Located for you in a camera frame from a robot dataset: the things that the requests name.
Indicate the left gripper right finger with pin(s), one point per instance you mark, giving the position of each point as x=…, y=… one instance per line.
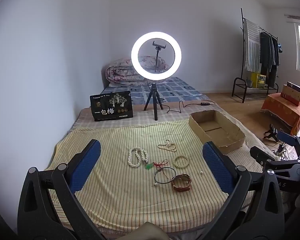
x=253, y=208

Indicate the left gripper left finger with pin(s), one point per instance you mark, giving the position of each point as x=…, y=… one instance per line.
x=48, y=207

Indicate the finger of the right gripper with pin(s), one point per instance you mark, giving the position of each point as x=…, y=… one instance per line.
x=262, y=157
x=290, y=140

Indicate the brown leather watch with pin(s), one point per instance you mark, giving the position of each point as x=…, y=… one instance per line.
x=181, y=183

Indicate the dark blue bangle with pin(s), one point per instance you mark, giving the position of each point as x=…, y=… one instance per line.
x=164, y=176

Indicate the red cord jade pendant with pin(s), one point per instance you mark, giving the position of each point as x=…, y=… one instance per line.
x=156, y=165

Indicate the gloved operator hand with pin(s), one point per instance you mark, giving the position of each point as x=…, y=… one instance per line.
x=147, y=231

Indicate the orange cloth covered table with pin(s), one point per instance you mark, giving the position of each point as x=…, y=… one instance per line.
x=284, y=110

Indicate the small black tripod on floor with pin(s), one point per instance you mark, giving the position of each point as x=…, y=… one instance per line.
x=271, y=133

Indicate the beige plaid blanket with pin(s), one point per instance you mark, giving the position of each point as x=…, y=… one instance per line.
x=85, y=120

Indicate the stacked cardboard boxes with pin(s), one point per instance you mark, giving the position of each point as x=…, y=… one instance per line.
x=291, y=92

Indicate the black clothes rack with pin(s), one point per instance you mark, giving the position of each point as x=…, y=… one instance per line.
x=241, y=88

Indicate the brown cardboard box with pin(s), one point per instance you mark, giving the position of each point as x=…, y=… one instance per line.
x=216, y=127

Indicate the yellow box on rack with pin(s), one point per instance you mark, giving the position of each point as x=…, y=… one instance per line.
x=258, y=80

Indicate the dark hanging clothes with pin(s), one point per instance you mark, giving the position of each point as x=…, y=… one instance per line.
x=269, y=57

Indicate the yellow striped blanket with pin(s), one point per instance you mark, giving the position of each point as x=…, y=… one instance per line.
x=120, y=194

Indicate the blue patterned bed sheet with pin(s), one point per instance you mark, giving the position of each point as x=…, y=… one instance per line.
x=173, y=89

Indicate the striped hanging cloth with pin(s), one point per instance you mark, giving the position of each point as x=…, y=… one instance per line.
x=252, y=47

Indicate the black tripod stand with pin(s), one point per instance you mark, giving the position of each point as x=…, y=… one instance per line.
x=154, y=95

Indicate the folded floral quilt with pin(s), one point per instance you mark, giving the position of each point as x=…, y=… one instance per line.
x=122, y=73

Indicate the power strip with cables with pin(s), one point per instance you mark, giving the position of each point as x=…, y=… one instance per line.
x=282, y=151

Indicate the white ring light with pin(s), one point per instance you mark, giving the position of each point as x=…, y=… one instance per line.
x=155, y=75

